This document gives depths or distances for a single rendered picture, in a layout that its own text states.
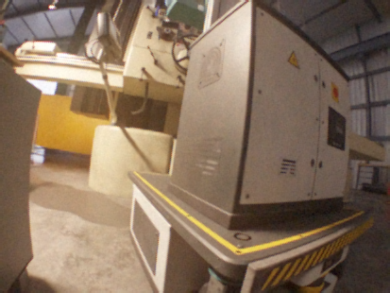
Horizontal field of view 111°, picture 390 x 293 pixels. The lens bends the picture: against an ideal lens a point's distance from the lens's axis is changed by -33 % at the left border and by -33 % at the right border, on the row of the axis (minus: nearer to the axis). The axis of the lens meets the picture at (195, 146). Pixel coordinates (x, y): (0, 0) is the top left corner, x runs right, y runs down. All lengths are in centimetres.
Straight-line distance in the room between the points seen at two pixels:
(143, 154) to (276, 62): 146
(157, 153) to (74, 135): 276
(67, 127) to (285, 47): 414
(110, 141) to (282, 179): 154
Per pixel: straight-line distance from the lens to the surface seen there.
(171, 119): 244
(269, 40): 48
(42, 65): 237
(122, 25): 285
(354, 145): 132
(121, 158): 176
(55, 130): 442
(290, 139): 47
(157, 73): 184
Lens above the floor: 45
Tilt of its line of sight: 3 degrees up
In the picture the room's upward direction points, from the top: 8 degrees clockwise
